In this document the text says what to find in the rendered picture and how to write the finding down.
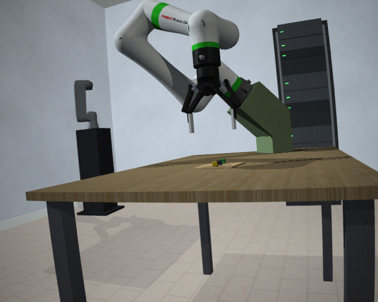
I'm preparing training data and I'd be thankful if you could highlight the tan flat mat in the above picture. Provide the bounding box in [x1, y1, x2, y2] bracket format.
[193, 162, 245, 169]

